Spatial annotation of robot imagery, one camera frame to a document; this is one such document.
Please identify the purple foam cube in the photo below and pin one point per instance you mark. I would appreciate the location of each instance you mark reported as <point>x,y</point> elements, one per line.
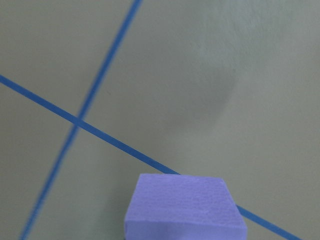
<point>182,207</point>

